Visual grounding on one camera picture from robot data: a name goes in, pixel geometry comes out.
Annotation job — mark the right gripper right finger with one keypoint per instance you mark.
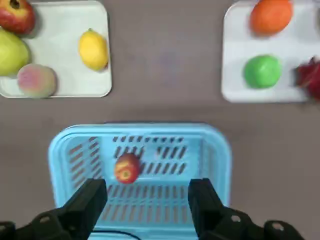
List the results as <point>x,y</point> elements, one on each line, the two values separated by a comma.
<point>207,215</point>

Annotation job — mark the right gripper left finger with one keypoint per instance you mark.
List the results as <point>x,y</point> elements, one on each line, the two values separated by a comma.
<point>85,207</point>

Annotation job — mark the red apple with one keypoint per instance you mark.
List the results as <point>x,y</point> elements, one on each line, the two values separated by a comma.
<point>127,168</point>

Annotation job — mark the green apple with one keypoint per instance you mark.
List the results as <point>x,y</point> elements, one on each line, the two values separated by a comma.
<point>262,72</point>

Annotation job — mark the light blue plastic basket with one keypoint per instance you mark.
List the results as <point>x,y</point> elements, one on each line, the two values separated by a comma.
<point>150,130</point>

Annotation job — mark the yellow lemon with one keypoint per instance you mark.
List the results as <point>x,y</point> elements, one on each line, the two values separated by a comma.
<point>93,50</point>

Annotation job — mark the white tray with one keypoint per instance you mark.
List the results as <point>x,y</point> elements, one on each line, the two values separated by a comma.
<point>65,25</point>
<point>237,50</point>

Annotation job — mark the orange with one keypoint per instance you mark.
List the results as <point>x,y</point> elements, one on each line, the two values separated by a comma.
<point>271,16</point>

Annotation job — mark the pink green peach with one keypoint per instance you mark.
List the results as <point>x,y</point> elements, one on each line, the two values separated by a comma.
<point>36,81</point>

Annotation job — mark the large yellow pear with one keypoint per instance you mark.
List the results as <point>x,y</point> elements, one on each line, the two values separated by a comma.
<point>12,53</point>

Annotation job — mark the red dragon fruit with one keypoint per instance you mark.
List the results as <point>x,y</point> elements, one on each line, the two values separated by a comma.
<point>310,77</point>

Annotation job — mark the red pomegranate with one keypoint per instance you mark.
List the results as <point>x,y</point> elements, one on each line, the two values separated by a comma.
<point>16,16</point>

